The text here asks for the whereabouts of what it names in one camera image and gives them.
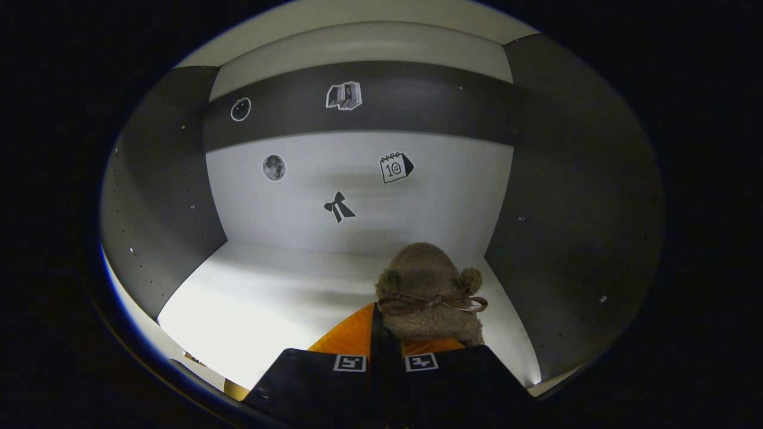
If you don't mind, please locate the white grey shoe cabinet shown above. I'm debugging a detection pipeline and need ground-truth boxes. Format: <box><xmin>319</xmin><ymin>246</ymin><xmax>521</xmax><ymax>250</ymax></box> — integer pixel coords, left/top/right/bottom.
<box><xmin>98</xmin><ymin>21</ymin><xmax>665</xmax><ymax>397</ymax></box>

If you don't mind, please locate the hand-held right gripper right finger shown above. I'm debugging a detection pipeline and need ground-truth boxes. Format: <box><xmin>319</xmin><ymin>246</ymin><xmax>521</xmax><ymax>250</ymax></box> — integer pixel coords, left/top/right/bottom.
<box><xmin>377</xmin><ymin>325</ymin><xmax>534</xmax><ymax>429</ymax></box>

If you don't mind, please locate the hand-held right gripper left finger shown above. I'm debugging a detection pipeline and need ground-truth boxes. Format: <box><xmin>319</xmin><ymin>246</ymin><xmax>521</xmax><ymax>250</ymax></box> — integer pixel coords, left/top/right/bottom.
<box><xmin>241</xmin><ymin>303</ymin><xmax>377</xmax><ymax>429</ymax></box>

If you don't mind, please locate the brown fuzzy shoe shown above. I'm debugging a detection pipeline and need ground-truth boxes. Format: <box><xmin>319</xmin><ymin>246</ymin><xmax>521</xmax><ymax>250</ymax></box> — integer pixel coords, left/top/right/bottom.
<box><xmin>376</xmin><ymin>242</ymin><xmax>489</xmax><ymax>348</ymax></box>

